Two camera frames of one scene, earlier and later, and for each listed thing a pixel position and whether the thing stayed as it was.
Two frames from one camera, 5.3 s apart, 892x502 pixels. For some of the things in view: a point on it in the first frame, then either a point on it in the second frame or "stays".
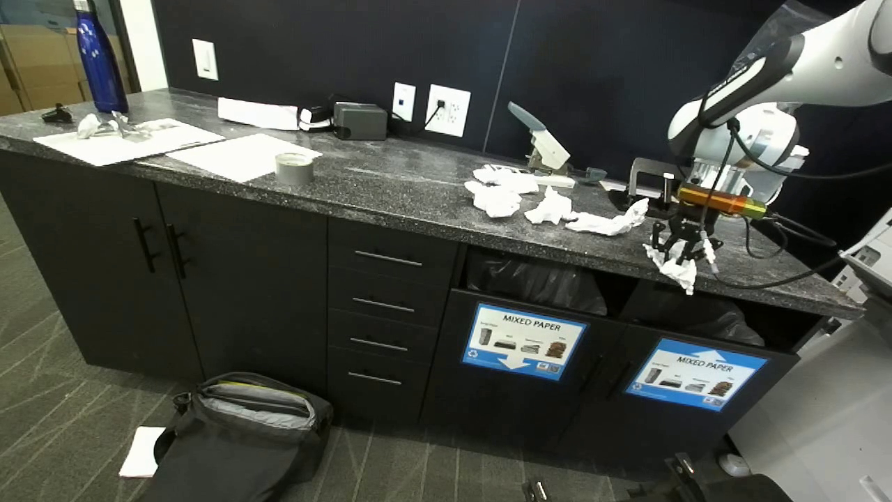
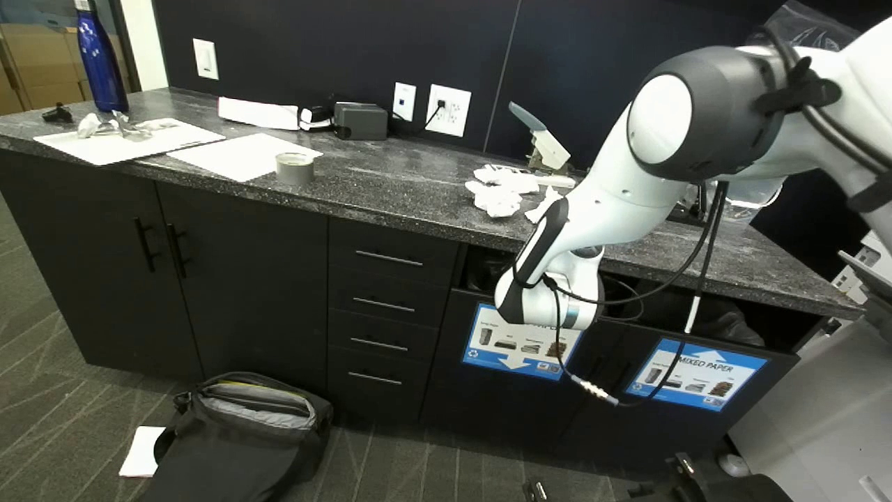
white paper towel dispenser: (542, 139) stays
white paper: (553, 206) → (530, 198)
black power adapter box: (360, 118) stays
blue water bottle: (101, 69) stays
